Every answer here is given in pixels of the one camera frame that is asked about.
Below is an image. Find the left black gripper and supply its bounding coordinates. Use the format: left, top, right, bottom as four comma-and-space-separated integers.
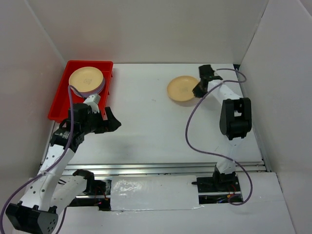
81, 106, 121, 135

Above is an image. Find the yellow plate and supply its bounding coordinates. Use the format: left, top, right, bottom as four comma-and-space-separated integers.
69, 66, 105, 93
167, 76, 199, 102

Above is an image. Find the purple plate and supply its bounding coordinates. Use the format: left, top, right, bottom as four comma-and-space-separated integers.
71, 81, 105, 98

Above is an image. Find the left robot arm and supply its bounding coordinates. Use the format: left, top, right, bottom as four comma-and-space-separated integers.
1, 103, 121, 234

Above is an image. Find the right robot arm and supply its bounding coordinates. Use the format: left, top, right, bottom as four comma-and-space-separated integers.
193, 64, 252, 193

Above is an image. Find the red plastic bin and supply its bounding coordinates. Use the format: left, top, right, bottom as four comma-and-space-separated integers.
48, 60, 113, 123

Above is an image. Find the white taped cover panel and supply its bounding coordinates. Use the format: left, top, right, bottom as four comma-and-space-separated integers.
110, 175, 199, 211

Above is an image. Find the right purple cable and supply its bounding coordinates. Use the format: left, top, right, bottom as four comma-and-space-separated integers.
185, 68, 254, 206

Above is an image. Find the purple cable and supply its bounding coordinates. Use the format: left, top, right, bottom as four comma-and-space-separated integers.
185, 68, 254, 206
0, 85, 85, 234

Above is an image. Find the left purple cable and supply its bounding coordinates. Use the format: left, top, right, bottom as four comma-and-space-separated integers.
0, 85, 85, 234

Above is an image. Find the aluminium rail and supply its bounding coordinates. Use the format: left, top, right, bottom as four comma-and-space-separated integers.
60, 160, 269, 177

